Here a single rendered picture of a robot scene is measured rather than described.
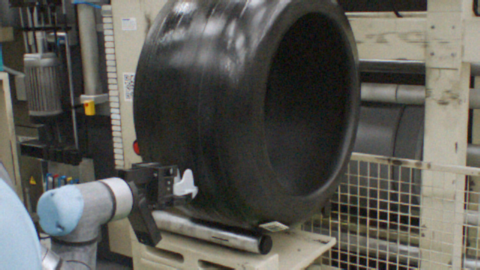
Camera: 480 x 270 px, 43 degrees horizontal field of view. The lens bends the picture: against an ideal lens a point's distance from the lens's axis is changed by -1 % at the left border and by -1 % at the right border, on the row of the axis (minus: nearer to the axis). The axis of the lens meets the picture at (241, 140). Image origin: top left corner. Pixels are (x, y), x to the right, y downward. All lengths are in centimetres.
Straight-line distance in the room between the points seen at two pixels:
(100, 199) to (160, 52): 37
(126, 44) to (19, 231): 130
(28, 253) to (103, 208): 73
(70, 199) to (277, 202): 48
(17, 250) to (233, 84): 88
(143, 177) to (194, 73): 23
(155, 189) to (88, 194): 16
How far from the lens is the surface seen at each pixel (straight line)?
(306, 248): 160
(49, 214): 102
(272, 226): 133
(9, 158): 177
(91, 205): 103
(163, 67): 126
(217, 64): 118
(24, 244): 33
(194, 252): 146
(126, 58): 161
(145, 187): 114
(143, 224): 116
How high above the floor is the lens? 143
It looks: 13 degrees down
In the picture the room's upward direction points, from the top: 2 degrees counter-clockwise
